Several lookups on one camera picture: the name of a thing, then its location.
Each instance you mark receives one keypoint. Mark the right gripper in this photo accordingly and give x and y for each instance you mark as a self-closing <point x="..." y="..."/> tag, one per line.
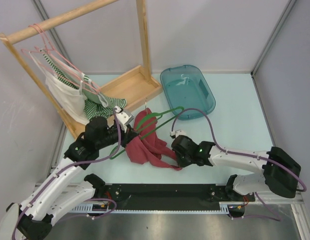
<point x="181" y="163"/>

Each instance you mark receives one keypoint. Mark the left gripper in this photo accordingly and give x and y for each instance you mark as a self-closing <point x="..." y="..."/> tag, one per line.
<point x="126" y="137"/>

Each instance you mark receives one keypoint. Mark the red tank top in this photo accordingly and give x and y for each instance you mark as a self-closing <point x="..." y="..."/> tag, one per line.
<point x="150" y="150"/>

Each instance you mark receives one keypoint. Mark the green plastic hanger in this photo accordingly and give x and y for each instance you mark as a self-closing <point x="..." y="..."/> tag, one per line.
<point x="144" y="124"/>

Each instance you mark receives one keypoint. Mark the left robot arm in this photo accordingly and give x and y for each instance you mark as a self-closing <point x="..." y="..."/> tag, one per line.
<point x="44" y="207"/>

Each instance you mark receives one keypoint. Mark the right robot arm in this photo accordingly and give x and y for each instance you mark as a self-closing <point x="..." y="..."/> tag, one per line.
<point x="272" y="170"/>

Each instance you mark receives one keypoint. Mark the green striped tank top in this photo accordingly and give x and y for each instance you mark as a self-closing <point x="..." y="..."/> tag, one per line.
<point x="104" y="107"/>

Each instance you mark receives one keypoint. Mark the white tank top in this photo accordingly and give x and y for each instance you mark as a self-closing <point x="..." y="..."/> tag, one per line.
<point x="72" y="97"/>

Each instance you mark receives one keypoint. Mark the wooden clothes rack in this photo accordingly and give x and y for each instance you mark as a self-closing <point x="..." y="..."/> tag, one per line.
<point x="136" y="85"/>

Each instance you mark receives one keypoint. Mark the teal plastic bin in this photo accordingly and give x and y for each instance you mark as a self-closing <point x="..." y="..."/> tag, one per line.
<point x="185" y="86"/>

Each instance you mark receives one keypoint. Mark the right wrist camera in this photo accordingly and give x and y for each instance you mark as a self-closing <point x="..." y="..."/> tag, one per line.
<point x="175" y="133"/>

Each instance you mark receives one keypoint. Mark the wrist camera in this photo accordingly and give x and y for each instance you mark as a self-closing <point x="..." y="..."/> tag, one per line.
<point x="123" y="117"/>
<point x="175" y="133"/>

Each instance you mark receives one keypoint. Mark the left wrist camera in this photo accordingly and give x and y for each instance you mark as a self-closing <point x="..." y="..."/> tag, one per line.
<point x="123" y="117"/>

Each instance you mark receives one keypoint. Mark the pink wire hanger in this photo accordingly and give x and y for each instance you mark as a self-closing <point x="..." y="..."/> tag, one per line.
<point x="73" y="72"/>
<point x="61" y="69"/>

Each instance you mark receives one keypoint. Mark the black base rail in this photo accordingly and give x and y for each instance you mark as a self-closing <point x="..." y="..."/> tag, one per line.
<point x="169" y="196"/>

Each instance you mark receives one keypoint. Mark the white cable duct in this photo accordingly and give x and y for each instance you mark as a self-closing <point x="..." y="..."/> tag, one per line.
<point x="96" y="209"/>

